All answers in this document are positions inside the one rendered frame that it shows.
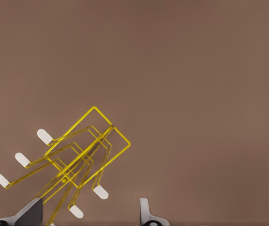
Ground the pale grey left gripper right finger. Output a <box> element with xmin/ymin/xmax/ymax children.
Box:
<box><xmin>140</xmin><ymin>197</ymin><xmax>170</xmax><ymax>226</ymax></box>

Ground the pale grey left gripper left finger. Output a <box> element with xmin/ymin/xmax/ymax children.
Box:
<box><xmin>0</xmin><ymin>197</ymin><xmax>44</xmax><ymax>226</ymax></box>

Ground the yellow wire cup holder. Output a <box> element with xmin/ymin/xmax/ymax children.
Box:
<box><xmin>0</xmin><ymin>106</ymin><xmax>131</xmax><ymax>226</ymax></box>

